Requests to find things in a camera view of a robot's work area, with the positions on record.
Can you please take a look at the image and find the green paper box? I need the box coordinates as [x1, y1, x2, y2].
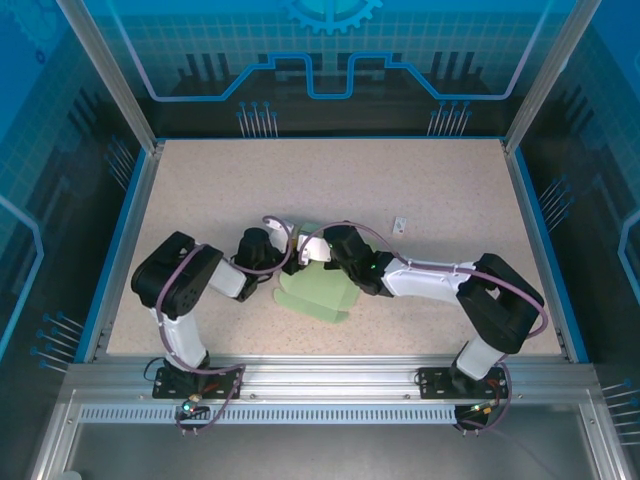
[272, 221, 365, 326]

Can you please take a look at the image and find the aluminium front beam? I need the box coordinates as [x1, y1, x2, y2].
[63, 354, 599, 404]

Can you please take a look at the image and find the blue left edge strip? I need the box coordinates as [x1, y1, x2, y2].
[73, 148, 151, 364]

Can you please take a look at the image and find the blue edge strip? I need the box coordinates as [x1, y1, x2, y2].
[73, 148, 151, 364]
[513, 148, 590, 364]

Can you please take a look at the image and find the left connector with green light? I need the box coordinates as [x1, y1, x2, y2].
[174, 393, 211, 422]

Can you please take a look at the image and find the connector with green light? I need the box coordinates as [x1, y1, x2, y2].
[455, 399, 503, 426]
[174, 393, 211, 422]

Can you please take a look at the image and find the blue right edge strip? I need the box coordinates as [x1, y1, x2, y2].
[513, 148, 590, 364]

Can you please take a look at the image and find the right connector with green light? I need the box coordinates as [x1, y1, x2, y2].
[455, 399, 503, 426]

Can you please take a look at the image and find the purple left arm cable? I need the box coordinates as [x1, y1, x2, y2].
[155, 214, 301, 437]

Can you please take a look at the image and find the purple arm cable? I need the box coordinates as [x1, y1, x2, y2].
[298, 221, 546, 436]
[155, 214, 301, 437]

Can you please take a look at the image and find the aluminium left side rail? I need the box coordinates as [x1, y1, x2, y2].
[82, 142, 167, 364]

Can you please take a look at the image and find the aluminium rail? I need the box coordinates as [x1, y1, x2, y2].
[501, 139, 576, 364]
[82, 142, 167, 364]

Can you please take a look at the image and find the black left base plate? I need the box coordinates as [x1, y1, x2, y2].
[152, 366, 246, 401]

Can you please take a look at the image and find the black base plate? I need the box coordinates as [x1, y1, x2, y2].
[417, 366, 511, 401]
[152, 366, 246, 401]

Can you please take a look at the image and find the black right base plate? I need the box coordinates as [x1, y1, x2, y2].
[417, 366, 511, 401]

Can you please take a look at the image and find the slotted cable duct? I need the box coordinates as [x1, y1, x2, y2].
[77, 404, 460, 427]

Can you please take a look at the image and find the aluminium right side rail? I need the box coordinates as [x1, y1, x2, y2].
[501, 139, 576, 364]

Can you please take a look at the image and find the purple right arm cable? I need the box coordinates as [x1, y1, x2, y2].
[298, 221, 546, 436]

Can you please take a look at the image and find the aluminium left corner post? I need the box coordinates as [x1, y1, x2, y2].
[55, 0, 167, 154]

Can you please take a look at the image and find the aluminium corner post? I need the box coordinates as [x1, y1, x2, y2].
[501, 0, 604, 156]
[55, 0, 167, 154]

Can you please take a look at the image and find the aluminium right corner post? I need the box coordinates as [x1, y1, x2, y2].
[501, 0, 604, 156]

